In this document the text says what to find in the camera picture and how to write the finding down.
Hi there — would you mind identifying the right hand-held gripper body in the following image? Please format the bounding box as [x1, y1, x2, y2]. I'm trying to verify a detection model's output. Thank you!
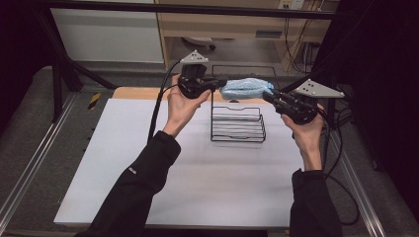
[273, 78, 346, 125]

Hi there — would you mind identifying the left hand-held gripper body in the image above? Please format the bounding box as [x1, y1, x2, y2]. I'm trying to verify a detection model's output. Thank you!
[177, 49, 215, 100]

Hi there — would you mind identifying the light blue towel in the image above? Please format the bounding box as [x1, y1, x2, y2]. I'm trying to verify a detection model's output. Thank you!
[218, 77, 275, 102]

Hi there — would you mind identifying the black wire rack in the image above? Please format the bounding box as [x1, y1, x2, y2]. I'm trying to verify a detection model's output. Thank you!
[209, 64, 281, 144]

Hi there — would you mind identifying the person's left hand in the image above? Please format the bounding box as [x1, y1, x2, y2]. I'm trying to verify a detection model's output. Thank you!
[162, 74, 212, 139]

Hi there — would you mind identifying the person's right hand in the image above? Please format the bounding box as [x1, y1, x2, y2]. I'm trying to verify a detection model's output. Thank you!
[280, 104, 326, 173]

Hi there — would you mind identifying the grey chair base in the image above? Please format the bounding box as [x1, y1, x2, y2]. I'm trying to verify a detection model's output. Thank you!
[181, 36, 217, 51]

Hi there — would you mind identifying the light wooden desk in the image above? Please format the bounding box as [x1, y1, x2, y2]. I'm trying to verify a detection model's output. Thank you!
[154, 0, 341, 72]

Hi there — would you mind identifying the light wooden board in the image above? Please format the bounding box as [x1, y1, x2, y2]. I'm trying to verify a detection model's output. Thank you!
[112, 86, 271, 105]

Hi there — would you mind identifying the white power strip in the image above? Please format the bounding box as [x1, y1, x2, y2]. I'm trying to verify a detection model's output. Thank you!
[277, 0, 306, 11]

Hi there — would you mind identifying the white cabinet panel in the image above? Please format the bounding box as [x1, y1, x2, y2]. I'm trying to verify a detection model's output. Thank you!
[49, 0, 165, 64]

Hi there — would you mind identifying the yellow black striped tape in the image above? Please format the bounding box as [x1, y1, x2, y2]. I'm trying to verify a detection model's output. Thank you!
[87, 92, 103, 111]

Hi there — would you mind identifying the black metal stand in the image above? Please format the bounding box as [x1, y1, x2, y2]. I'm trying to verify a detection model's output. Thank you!
[34, 9, 118, 123]

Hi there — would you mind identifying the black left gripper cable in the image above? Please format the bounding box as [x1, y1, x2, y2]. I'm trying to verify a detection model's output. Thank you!
[146, 58, 183, 143]

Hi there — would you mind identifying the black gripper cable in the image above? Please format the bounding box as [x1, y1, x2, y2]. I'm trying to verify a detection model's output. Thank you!
[320, 107, 362, 227]
[146, 58, 183, 143]

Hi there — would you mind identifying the bundle of dark cables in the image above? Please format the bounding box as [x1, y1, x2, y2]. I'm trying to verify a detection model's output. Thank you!
[283, 9, 319, 74]

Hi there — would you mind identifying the black metal frame bar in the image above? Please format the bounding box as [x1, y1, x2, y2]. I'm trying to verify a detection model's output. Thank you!
[31, 0, 345, 21]

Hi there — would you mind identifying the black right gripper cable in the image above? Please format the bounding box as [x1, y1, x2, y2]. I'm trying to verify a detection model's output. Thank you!
[320, 107, 362, 227]

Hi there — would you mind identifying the aluminium rail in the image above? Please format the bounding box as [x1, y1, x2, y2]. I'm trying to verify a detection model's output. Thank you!
[0, 92, 79, 225]
[328, 130, 387, 237]

